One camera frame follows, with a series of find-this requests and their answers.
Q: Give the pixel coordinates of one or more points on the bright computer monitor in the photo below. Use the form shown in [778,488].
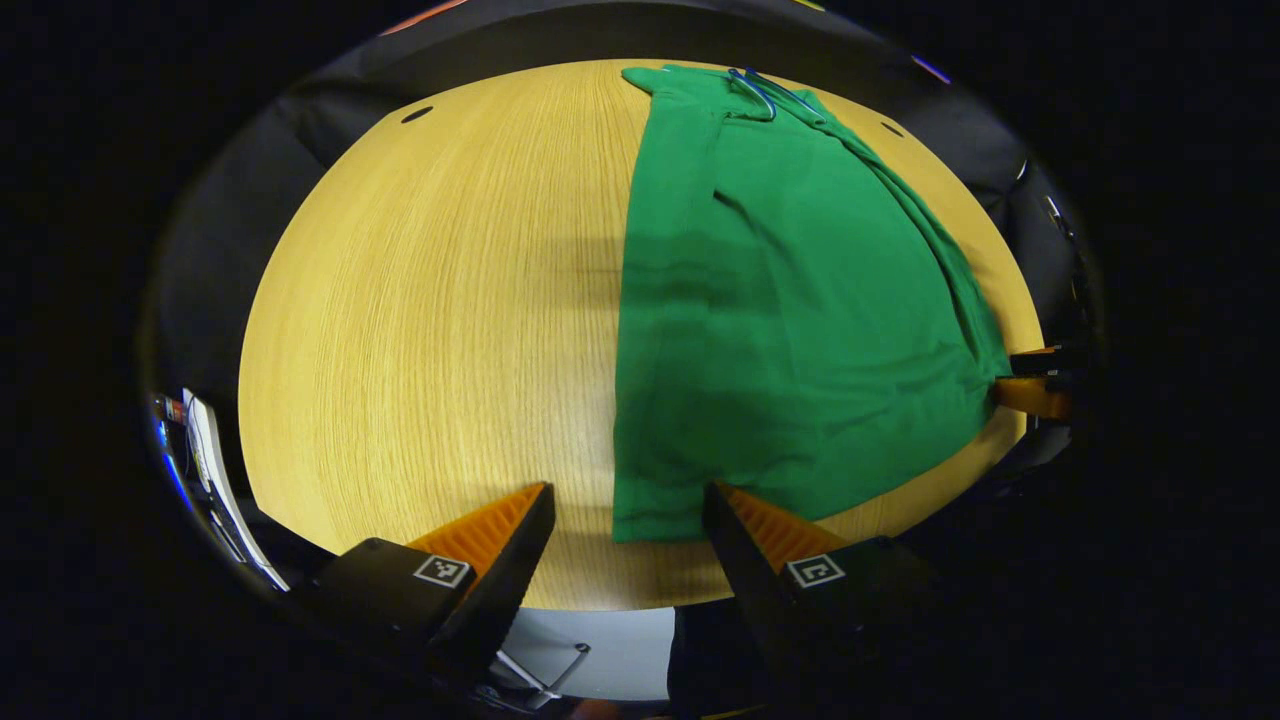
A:
[160,415]

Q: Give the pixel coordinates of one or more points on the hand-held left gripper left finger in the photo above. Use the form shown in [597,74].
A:
[505,590]

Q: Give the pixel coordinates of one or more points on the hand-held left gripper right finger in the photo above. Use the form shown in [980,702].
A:
[745,570]

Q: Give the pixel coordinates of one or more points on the metal chair leg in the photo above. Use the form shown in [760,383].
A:
[560,672]

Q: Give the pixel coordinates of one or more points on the green T-shirt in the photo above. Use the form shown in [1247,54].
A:
[780,350]

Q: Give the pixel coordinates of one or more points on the white device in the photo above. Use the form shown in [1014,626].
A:
[205,440]

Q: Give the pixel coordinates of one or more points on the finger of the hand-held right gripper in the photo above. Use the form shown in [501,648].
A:
[1040,362]
[1030,398]

